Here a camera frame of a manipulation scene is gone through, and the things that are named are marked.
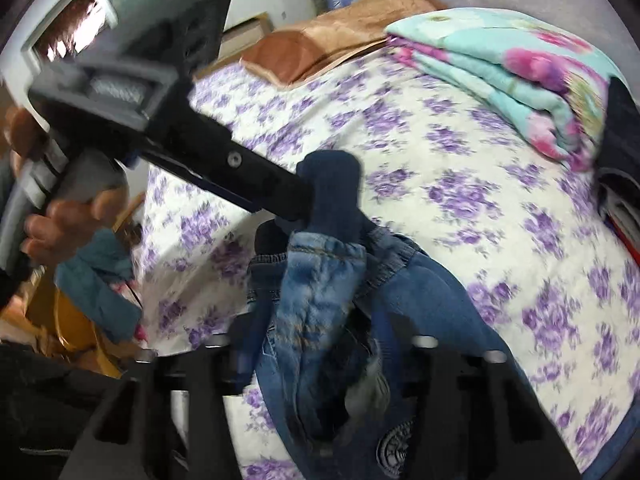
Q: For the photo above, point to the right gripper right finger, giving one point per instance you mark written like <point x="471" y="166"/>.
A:
<point x="472" y="416"/>

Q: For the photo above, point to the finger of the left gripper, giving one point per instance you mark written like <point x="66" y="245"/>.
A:
<point x="199" y="150"/>

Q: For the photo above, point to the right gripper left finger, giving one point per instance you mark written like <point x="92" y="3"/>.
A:
<point x="165" y="418"/>

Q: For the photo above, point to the blue denim jeans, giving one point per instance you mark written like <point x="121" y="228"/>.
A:
<point x="325" y="288"/>

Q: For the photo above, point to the person left hand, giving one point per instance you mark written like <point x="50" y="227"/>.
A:
<point x="67" y="225"/>

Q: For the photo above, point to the brown satin pillow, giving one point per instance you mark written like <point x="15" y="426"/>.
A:
<point x="294" y="54"/>

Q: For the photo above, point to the purple floral bedsheet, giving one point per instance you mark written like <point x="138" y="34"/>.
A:
<point x="520" y="232"/>

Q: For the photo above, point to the folded red garment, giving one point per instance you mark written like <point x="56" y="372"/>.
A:
<point x="633" y="251"/>

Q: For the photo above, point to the folded grey garment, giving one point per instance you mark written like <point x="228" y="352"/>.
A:
<point x="618" y="210"/>

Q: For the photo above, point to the folded floral turquoise blanket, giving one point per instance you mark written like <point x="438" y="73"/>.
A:
<point x="550" y="85"/>

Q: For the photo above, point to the wooden picture frame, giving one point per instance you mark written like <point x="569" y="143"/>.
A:
<point x="235" y="41"/>

